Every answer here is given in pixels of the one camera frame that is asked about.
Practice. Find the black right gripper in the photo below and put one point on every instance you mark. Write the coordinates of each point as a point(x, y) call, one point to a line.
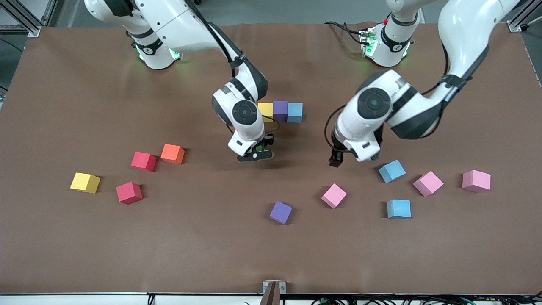
point(266, 141)

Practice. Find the green foam cube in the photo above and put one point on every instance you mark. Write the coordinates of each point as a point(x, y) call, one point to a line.
point(257, 148)

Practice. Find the pink foam cube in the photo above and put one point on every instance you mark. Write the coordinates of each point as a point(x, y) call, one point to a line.
point(428, 183)
point(334, 195)
point(476, 181)

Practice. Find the yellow foam cube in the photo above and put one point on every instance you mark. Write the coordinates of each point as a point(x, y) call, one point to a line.
point(266, 111)
point(85, 182)

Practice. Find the purple foam cube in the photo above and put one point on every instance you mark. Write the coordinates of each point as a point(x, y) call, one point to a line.
point(281, 212)
point(280, 110)

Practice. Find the blue foam cube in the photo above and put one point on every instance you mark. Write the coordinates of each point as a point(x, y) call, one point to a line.
point(295, 112)
point(391, 171)
point(399, 209)

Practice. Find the orange foam cube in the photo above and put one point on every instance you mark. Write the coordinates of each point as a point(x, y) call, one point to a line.
point(172, 153)

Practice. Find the red foam cube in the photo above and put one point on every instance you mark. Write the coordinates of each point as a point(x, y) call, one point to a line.
point(129, 192)
point(143, 161)

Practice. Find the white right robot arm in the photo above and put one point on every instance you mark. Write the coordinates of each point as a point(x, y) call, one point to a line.
point(190, 25)

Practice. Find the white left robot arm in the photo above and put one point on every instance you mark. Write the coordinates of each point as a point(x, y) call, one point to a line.
point(461, 29)

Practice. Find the brown table mat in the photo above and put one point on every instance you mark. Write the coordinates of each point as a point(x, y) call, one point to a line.
point(237, 254)

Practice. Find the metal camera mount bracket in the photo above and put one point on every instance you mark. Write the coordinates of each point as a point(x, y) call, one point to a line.
point(274, 292)

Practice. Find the aluminium frame profile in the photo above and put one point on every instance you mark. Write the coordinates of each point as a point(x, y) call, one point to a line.
point(515, 25)
point(33, 30)

